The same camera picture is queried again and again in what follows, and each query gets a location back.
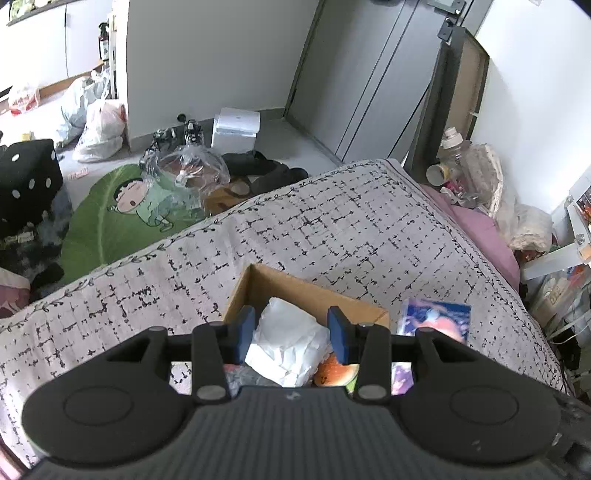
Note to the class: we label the brown cardboard box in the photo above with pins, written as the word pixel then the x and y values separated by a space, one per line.
pixel 295 286

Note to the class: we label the grey fluffy rug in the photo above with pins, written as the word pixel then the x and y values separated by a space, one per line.
pixel 46 249

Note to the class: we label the crumpled white plastic bag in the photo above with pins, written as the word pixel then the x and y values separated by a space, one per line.
pixel 531 226

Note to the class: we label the plastic bag of snacks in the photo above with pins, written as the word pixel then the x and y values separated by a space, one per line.
pixel 554 295

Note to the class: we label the black small gadget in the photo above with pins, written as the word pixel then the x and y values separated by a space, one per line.
pixel 159 138
pixel 191 131

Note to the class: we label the clear plastic bottle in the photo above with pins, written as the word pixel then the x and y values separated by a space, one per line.
pixel 455 152

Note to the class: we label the dark spray bottle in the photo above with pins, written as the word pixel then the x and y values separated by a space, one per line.
pixel 104 41

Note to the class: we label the watermelon plush toy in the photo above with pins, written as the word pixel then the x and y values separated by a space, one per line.
pixel 334 373

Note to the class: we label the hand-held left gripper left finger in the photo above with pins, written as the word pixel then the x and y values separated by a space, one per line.
pixel 244 334

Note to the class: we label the green cartoon rug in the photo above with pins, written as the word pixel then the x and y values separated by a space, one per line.
pixel 92 230

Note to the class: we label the pink cushion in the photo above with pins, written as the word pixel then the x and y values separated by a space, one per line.
pixel 11 290

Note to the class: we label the grey-white plastic bag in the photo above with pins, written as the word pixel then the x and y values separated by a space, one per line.
pixel 76 104

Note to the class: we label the brown bag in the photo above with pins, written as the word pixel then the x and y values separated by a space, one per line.
pixel 226 198

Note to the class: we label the clear plastic bag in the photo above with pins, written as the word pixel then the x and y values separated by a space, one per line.
pixel 194 161

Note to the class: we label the wooden low ledge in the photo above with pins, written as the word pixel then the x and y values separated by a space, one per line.
pixel 55 87

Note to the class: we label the white tissue pack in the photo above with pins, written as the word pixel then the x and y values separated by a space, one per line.
pixel 286 341

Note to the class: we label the colourful printed packet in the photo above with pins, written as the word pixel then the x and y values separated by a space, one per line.
pixel 434 316

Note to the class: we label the white square box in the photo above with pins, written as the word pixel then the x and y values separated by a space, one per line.
pixel 235 129

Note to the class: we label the paper cup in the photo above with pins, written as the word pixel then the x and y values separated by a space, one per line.
pixel 436 173

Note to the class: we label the pink bed sheet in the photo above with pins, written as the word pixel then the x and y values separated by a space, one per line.
pixel 480 230

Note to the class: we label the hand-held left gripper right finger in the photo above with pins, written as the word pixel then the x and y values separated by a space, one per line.
pixel 338 334

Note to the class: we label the small red-white bag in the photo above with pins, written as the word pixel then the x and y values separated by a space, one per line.
pixel 23 99

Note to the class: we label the white woven bag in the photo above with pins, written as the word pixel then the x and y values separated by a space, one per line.
pixel 485 170

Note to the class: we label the black dice cushion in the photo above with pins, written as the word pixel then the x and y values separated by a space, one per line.
pixel 27 175

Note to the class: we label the black clothes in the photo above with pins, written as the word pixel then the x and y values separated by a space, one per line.
pixel 272 173

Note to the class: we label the white and red plastic bag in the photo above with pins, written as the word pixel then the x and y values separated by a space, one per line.
pixel 99 134

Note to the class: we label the cluttered white shelf rack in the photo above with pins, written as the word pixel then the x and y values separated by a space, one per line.
pixel 554 261

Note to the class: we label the dark wall shelf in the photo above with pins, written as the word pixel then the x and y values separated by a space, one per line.
pixel 37 11

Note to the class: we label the grey door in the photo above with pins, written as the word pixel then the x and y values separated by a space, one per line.
pixel 369 69

